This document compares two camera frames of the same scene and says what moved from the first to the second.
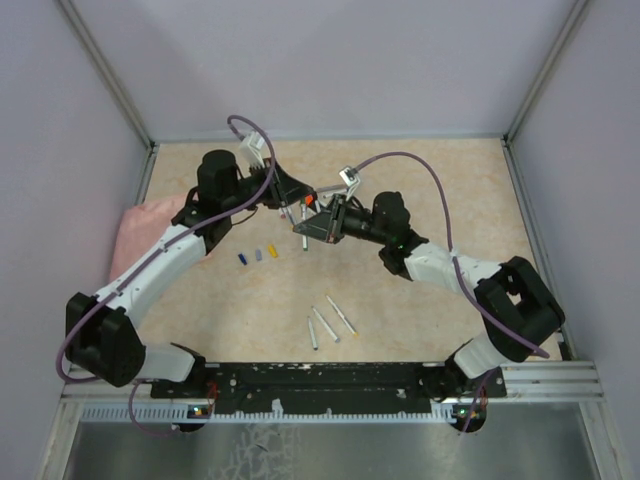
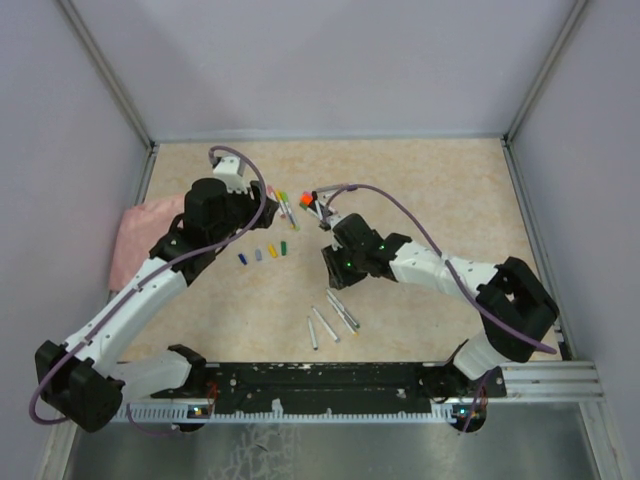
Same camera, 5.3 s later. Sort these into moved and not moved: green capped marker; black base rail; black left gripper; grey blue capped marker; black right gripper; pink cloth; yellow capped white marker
Moved: green capped marker; black right gripper; black left gripper
Not moved: pink cloth; grey blue capped marker; yellow capped white marker; black base rail
